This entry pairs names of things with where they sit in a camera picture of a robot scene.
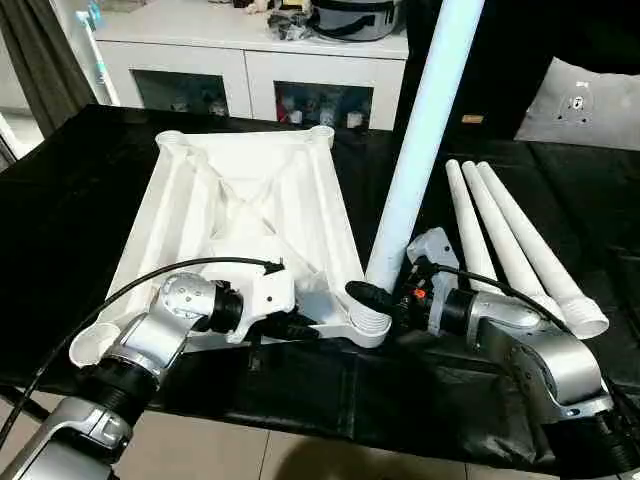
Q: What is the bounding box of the white plastic table leg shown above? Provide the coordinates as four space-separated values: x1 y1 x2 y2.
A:
460 160 566 321
352 0 487 334
474 160 611 341
444 159 501 296

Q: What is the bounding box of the white plastic table top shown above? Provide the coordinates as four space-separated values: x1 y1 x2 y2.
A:
68 124 392 369

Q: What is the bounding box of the black floor mat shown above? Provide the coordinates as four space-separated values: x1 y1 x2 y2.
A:
0 103 640 471

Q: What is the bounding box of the black metal stand leg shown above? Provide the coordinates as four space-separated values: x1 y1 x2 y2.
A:
0 384 51 421

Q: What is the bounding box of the white glass-door cabinet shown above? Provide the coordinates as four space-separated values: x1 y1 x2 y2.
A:
92 0 411 134

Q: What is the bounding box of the grey printed cushion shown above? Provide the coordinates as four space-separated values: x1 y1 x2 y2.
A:
514 56 640 151

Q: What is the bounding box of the grey round bag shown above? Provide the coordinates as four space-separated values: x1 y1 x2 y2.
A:
309 0 401 42

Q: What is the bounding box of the white teal slim pole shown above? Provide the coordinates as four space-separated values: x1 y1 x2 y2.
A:
74 9 111 94

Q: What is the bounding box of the grey curtain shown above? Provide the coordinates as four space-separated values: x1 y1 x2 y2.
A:
0 0 99 136

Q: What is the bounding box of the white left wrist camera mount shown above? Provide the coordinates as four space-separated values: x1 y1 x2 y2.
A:
227 269 297 346

